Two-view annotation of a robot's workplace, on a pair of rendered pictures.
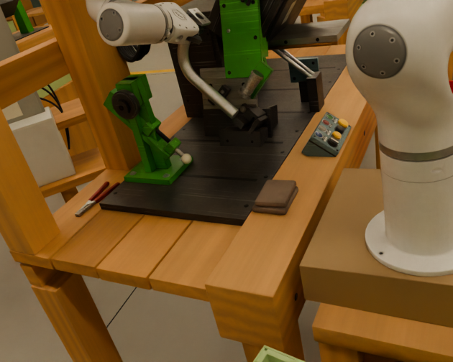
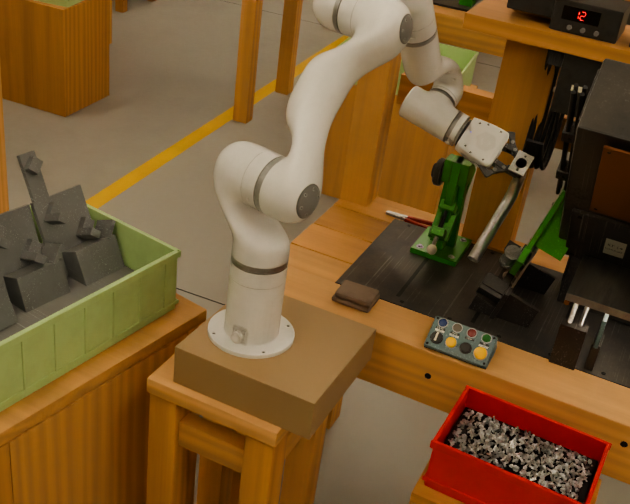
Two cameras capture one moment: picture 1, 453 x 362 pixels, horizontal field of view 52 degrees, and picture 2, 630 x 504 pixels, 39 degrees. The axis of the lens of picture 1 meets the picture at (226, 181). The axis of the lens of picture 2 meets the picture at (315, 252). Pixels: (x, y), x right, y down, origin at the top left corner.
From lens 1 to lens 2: 2.04 m
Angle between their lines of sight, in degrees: 67
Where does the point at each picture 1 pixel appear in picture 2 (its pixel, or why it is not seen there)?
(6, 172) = (359, 136)
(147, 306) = not seen: hidden behind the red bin
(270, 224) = (322, 292)
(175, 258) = (308, 254)
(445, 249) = (224, 326)
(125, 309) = not seen: hidden behind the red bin
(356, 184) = (343, 327)
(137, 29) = (409, 115)
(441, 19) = (224, 165)
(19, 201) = (354, 160)
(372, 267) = not seen: hidden behind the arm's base
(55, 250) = (342, 206)
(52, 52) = (487, 105)
